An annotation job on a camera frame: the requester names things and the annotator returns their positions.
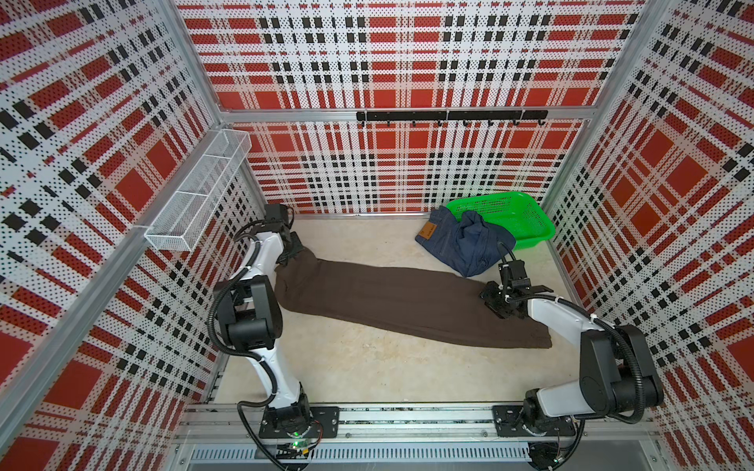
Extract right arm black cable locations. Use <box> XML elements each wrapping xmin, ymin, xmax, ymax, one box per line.
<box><xmin>496</xmin><ymin>240</ymin><xmax>649</xmax><ymax>469</ymax></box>

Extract blue denim jeans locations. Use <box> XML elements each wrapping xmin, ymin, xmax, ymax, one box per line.
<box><xmin>415</xmin><ymin>206</ymin><xmax>516</xmax><ymax>278</ymax></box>

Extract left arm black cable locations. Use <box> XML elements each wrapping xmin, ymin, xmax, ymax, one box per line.
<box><xmin>205</xmin><ymin>204</ymin><xmax>296</xmax><ymax>471</ymax></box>

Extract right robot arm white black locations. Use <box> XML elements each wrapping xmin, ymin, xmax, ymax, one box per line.
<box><xmin>480</xmin><ymin>259</ymin><xmax>665</xmax><ymax>436</ymax></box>

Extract green plastic basket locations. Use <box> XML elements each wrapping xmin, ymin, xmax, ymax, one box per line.
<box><xmin>446</xmin><ymin>192</ymin><xmax>556</xmax><ymax>250</ymax></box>

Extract black hook rail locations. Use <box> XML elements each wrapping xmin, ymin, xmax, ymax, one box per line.
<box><xmin>355</xmin><ymin>109</ymin><xmax>549</xmax><ymax>124</ymax></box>

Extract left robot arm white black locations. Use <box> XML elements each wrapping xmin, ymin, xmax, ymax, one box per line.
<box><xmin>205</xmin><ymin>204</ymin><xmax>313</xmax><ymax>439</ymax></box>

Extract brown trousers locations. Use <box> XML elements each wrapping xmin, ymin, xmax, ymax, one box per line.
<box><xmin>275</xmin><ymin>248</ymin><xmax>552</xmax><ymax>349</ymax></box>

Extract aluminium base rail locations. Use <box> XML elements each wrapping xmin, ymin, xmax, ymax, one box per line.
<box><xmin>166</xmin><ymin>402</ymin><xmax>673</xmax><ymax>470</ymax></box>

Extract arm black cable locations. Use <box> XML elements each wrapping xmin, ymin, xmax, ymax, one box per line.
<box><xmin>205</xmin><ymin>204</ymin><xmax>296</xmax><ymax>471</ymax></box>
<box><xmin>496</xmin><ymin>240</ymin><xmax>649</xmax><ymax>469</ymax></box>

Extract white wire mesh shelf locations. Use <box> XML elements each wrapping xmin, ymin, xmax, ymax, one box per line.
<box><xmin>145</xmin><ymin>129</ymin><xmax>251</xmax><ymax>252</ymax></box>

